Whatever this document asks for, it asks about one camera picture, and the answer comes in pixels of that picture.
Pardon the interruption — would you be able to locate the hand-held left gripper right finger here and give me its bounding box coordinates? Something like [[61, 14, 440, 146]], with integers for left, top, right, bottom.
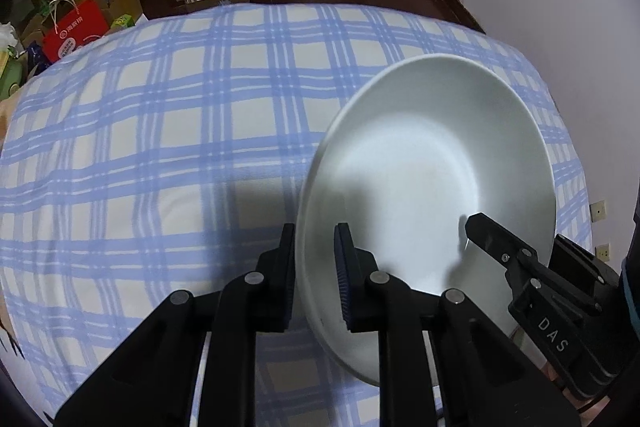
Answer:
[[334, 222, 583, 427]]

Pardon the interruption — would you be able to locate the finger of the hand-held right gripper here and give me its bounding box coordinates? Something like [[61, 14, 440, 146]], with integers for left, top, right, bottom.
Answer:
[[465, 213, 606, 315]]

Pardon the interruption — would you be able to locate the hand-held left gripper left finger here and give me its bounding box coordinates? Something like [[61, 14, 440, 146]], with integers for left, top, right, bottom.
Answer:
[[52, 223, 296, 427]]

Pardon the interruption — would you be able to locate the large white plate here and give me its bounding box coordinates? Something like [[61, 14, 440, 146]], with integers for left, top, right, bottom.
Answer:
[[295, 53, 558, 389]]

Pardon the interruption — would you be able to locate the blue plaid cloth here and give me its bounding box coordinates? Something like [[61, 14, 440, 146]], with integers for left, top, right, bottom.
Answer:
[[0, 3, 596, 427]]

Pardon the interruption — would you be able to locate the red paper bag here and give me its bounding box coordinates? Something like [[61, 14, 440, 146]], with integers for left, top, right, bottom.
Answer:
[[42, 0, 110, 62]]

